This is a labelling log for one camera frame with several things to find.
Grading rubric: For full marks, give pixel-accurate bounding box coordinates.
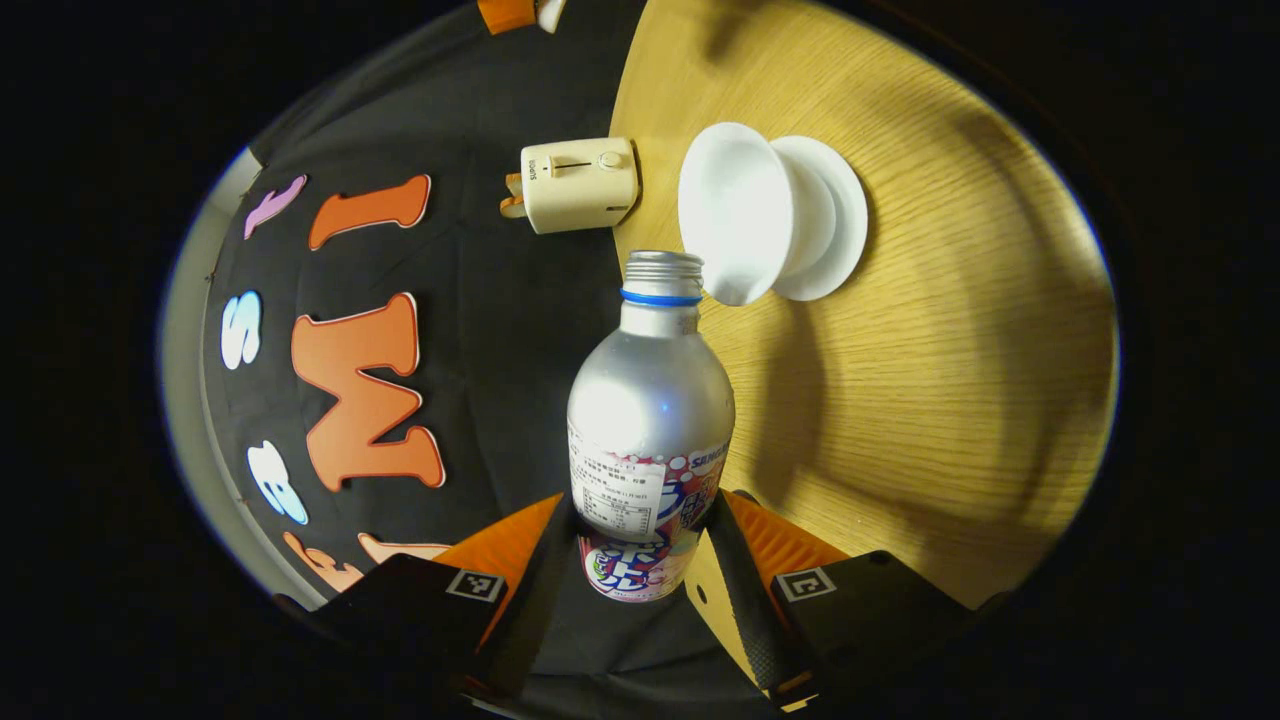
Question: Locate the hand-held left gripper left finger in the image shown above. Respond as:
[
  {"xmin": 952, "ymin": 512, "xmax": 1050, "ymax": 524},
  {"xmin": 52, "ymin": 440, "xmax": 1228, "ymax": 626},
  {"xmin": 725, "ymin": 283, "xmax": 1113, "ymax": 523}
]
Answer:
[{"xmin": 275, "ymin": 492, "xmax": 579, "ymax": 706}]

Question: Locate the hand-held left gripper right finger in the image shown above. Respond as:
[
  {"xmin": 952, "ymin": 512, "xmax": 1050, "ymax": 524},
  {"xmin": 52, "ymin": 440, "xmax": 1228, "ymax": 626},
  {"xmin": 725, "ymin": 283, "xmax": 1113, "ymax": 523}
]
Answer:
[{"xmin": 685, "ymin": 488, "xmax": 1011, "ymax": 713}]

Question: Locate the silver water bottle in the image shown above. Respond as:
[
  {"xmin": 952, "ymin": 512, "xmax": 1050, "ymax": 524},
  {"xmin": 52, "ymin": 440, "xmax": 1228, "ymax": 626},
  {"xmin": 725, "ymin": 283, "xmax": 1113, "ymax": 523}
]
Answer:
[{"xmin": 566, "ymin": 250, "xmax": 737, "ymax": 604}]

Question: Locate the white teacup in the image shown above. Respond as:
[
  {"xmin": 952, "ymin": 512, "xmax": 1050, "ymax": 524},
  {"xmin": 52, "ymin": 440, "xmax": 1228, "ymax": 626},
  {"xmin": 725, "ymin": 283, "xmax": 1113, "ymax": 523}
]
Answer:
[{"xmin": 678, "ymin": 122, "xmax": 836, "ymax": 307}]

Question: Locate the cream toaster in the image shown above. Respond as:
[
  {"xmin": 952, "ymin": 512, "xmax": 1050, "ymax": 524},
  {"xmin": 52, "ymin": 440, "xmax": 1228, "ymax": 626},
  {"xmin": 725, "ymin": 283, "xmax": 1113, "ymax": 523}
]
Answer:
[{"xmin": 520, "ymin": 137, "xmax": 641, "ymax": 235}]

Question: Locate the white saucer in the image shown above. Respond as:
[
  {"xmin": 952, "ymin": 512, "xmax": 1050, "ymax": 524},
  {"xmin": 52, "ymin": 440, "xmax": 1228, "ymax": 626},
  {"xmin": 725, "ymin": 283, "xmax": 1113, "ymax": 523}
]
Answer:
[{"xmin": 770, "ymin": 135, "xmax": 870, "ymax": 303}]

